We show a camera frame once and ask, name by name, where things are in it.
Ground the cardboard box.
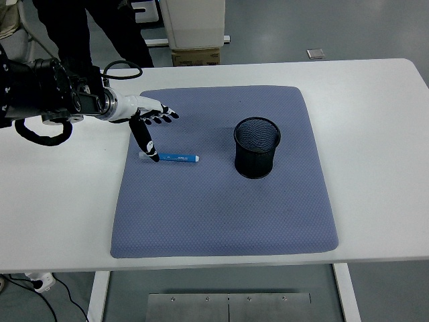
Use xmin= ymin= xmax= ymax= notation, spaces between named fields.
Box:
xmin=170 ymin=48 xmax=221 ymax=67

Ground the black floor cable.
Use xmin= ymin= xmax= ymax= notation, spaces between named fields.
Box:
xmin=5 ymin=274 xmax=57 ymax=322
xmin=53 ymin=277 xmax=90 ymax=322

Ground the grey chair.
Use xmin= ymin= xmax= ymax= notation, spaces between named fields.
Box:
xmin=0 ymin=3 xmax=56 ymax=64

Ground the blue marker pen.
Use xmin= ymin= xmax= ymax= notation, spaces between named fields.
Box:
xmin=138 ymin=151 xmax=200 ymax=163

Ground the white power strip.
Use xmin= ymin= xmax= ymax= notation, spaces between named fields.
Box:
xmin=25 ymin=272 xmax=56 ymax=294

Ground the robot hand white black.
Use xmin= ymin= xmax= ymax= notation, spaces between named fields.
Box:
xmin=109 ymin=95 xmax=180 ymax=164

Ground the white table leg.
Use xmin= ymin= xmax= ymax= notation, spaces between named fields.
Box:
xmin=332 ymin=263 xmax=362 ymax=322
xmin=86 ymin=270 xmax=111 ymax=322

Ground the person in dark clothing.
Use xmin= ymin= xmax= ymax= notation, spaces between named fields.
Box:
xmin=33 ymin=0 xmax=155 ymax=68

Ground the blue textured mat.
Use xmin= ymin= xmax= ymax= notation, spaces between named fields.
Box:
xmin=109 ymin=85 xmax=339 ymax=260

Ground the beige fabric bundle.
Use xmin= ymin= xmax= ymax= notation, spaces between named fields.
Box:
xmin=0 ymin=0 xmax=21 ymax=41

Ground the black mesh pen holder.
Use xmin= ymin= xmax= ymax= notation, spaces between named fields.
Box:
xmin=233 ymin=116 xmax=281 ymax=179

